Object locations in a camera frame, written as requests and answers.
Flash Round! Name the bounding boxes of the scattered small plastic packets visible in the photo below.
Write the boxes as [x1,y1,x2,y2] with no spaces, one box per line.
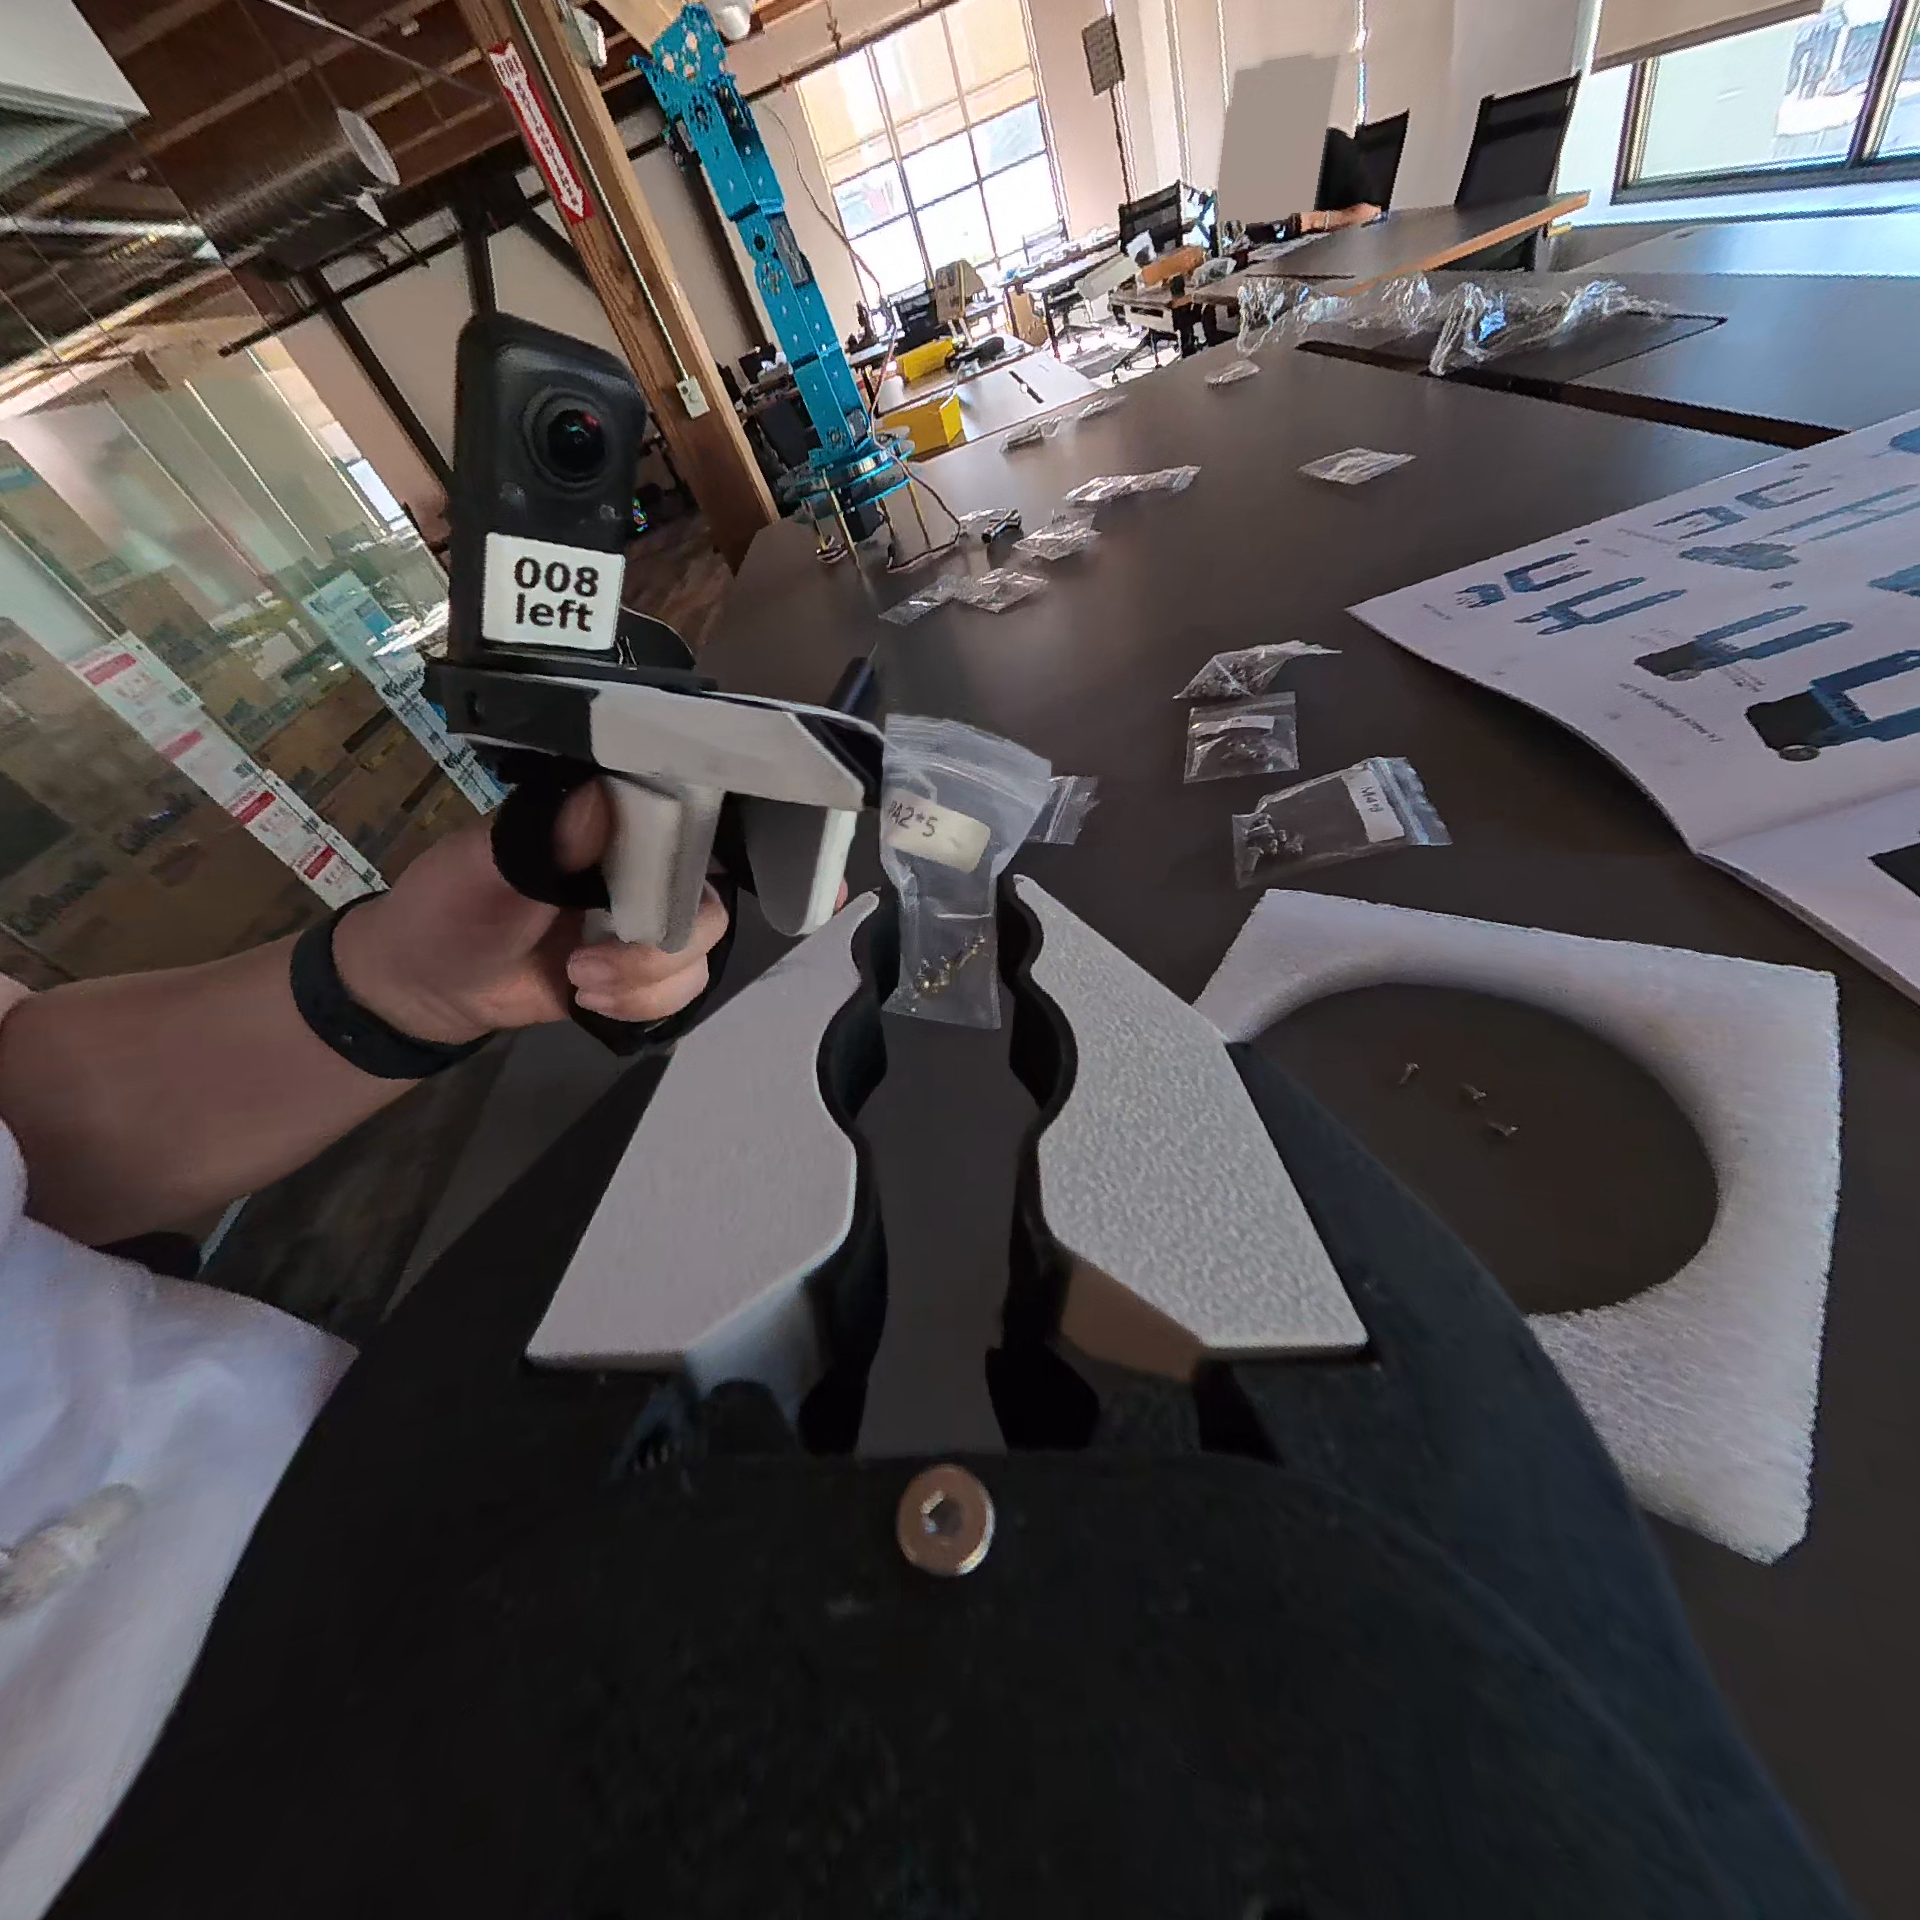
[878,356,1416,626]

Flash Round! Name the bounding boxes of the light wooden table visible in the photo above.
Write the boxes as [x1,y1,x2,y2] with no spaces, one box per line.
[873,351,1103,452]

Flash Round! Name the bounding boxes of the black office chair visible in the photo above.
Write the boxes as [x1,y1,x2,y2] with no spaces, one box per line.
[1315,107,1413,216]
[1456,71,1584,212]

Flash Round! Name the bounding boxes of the black wristband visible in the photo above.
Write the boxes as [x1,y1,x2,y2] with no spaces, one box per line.
[287,896,459,1082]

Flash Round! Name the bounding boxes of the person's white shirt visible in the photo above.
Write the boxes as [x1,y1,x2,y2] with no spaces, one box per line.
[0,967,361,1920]

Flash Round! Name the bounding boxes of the wooden support post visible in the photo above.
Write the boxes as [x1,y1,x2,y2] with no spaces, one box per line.
[463,0,781,560]

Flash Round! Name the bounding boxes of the dark table with wood edge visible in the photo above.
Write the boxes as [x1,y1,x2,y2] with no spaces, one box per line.
[1245,192,1593,290]

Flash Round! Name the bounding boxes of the red and white sign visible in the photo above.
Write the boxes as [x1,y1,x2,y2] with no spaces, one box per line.
[486,41,590,232]

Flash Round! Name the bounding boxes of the glass partition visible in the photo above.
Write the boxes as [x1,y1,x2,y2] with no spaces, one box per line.
[0,195,495,993]

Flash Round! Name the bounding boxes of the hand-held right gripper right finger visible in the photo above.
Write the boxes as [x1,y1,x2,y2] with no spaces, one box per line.
[982,874,1368,1421]

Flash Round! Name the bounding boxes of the printed instruction manual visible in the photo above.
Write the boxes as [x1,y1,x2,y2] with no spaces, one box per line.
[1345,411,1920,1003]

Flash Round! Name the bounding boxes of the dark brown desk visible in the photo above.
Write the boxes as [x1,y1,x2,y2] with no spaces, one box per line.
[495,225,1920,1920]

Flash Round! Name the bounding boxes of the red servo cable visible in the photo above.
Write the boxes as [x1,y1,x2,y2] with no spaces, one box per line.
[878,480,976,579]

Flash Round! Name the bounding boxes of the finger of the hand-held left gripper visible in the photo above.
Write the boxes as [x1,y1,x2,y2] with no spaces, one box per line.
[743,807,864,937]
[593,661,888,816]

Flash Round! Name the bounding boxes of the pale roller blind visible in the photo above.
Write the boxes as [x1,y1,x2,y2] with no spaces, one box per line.
[1590,0,1823,73]

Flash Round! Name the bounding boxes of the small zip bag of screws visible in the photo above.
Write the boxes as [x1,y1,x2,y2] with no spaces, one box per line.
[881,717,1050,1028]

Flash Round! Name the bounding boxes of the large paned window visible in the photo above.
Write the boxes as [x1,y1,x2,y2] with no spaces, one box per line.
[795,0,1070,309]

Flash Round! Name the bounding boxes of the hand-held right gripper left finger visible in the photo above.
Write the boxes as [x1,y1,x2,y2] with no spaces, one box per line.
[526,889,888,1421]

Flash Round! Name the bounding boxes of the person's left forearm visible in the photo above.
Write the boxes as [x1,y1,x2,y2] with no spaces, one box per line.
[0,937,353,1248]

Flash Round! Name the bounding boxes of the white foam frame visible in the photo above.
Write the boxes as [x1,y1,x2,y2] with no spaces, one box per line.
[1190,889,1843,1567]

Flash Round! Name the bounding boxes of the white earphone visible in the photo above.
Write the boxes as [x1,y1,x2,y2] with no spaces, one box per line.
[0,1487,143,1613]

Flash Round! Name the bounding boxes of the wide window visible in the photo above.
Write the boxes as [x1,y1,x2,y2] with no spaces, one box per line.
[1621,0,1920,203]

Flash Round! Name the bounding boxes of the person's left hand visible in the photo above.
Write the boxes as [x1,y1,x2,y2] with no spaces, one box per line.
[335,778,723,1052]

